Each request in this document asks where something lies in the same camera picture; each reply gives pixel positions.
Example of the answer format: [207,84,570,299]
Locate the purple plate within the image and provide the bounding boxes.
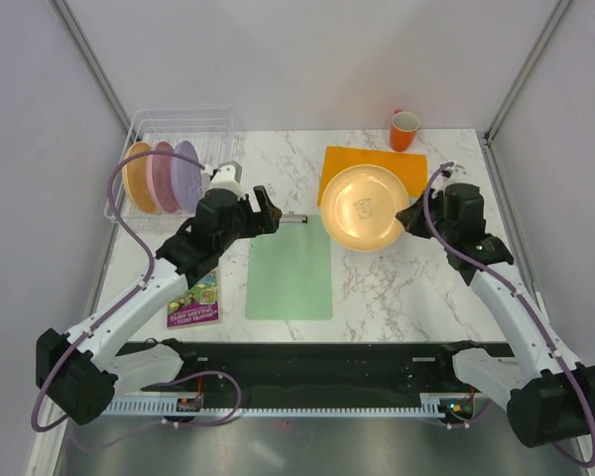
[171,158,202,215]

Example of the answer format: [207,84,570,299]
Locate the cream yellow plate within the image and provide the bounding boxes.
[319,165,410,252]

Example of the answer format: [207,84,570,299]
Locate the pink plate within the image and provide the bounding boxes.
[147,141,179,213]

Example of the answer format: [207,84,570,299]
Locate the orange yellow plate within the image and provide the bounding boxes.
[122,156,159,214]

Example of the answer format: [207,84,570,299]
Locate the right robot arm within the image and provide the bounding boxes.
[397,183,595,448]

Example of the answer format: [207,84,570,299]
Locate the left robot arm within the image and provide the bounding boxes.
[36,185,282,425]

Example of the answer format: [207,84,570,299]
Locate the yellow clip file folder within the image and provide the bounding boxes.
[316,146,428,205]

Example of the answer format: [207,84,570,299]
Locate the green clipboard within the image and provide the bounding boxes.
[245,215,333,321]

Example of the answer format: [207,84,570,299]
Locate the purple treehouse book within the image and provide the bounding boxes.
[167,269,221,329]

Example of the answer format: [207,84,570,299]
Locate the orange mug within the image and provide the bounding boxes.
[390,109,420,153]

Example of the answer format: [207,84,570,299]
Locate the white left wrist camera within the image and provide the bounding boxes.
[201,161,244,197]

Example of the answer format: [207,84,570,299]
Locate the white wire dish rack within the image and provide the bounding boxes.
[104,106,241,231]

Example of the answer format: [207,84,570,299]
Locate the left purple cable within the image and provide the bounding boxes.
[31,150,214,434]

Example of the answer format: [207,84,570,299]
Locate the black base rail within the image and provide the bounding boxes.
[113,339,515,411]

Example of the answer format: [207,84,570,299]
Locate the white slotted cable duct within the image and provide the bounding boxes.
[103,391,492,417]

